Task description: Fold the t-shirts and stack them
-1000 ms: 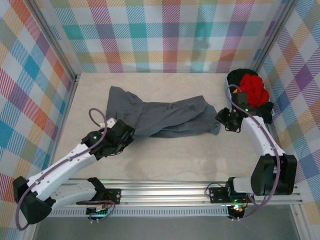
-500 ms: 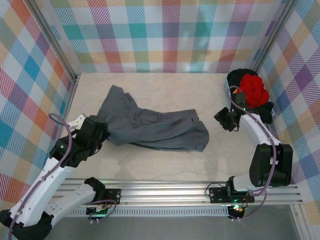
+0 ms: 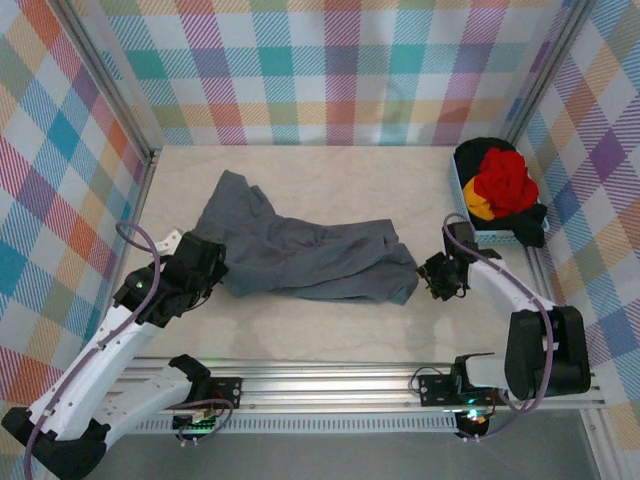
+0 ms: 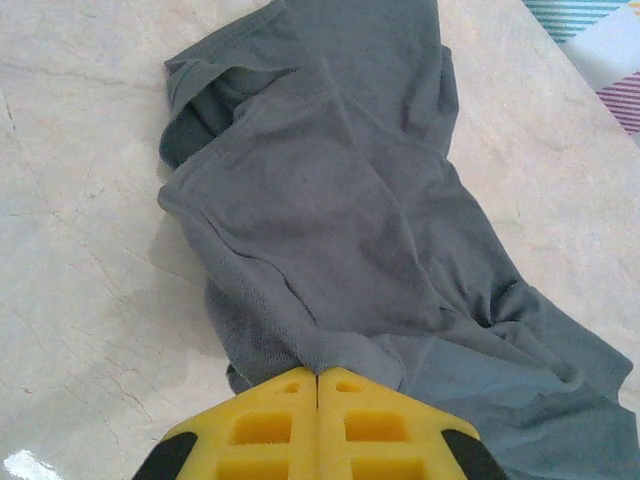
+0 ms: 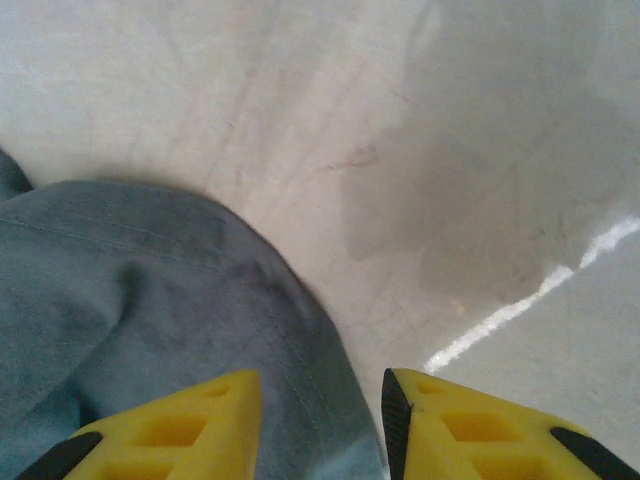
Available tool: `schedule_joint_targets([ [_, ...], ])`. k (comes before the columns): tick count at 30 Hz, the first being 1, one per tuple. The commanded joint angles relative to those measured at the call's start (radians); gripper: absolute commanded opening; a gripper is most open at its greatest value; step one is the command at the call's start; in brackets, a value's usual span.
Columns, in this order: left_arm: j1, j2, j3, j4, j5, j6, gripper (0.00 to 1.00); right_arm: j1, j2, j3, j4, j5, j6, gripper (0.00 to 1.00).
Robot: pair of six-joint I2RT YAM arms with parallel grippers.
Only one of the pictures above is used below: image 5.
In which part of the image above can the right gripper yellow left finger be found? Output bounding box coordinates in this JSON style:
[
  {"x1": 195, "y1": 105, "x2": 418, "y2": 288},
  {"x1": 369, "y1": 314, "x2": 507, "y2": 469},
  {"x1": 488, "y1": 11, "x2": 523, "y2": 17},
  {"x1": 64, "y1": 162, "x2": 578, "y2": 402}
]
[{"x1": 14, "y1": 368, "x2": 264, "y2": 480}]

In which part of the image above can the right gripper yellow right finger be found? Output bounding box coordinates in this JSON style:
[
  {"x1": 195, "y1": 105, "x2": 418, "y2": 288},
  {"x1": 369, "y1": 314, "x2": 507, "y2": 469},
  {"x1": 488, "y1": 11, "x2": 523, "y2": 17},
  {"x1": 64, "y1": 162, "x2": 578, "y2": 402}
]
[{"x1": 381, "y1": 367, "x2": 640, "y2": 480}]

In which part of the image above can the grey t-shirt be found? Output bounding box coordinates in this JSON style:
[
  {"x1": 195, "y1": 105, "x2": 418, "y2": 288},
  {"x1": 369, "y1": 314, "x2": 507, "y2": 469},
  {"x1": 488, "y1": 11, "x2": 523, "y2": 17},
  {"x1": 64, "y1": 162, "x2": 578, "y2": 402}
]
[{"x1": 0, "y1": 148, "x2": 390, "y2": 480}]

